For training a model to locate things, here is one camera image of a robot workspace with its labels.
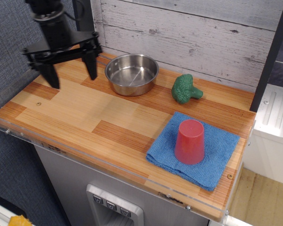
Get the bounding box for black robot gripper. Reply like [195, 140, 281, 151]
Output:
[22, 14, 102, 89]

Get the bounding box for silver metal pot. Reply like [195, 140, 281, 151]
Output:
[100, 54, 159, 97]

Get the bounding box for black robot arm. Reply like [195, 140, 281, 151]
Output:
[22, 0, 102, 89]

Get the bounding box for yellow object at corner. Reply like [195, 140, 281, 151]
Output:
[8, 215, 33, 226]

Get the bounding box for clear acrylic table guard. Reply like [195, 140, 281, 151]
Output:
[0, 115, 245, 226]

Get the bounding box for grey toy cabinet front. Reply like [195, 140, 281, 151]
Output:
[36, 146, 209, 226]

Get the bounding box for green toy broccoli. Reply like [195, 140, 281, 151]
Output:
[171, 74, 203, 104]

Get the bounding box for red plastic cup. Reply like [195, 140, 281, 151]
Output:
[175, 119, 205, 165]

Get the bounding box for silver dispenser panel with buttons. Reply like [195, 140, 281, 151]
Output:
[86, 184, 144, 226]

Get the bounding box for blue folded cloth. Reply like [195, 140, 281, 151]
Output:
[146, 112, 240, 191]

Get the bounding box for white toy sink unit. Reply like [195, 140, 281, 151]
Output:
[242, 84, 283, 183]

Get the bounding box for dark left shelf post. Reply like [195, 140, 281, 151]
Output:
[72, 0, 99, 55]

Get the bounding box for dark shelf post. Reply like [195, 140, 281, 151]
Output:
[72, 0, 99, 55]
[250, 11, 283, 112]

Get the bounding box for dark right shelf post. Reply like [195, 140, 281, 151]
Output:
[250, 11, 283, 112]

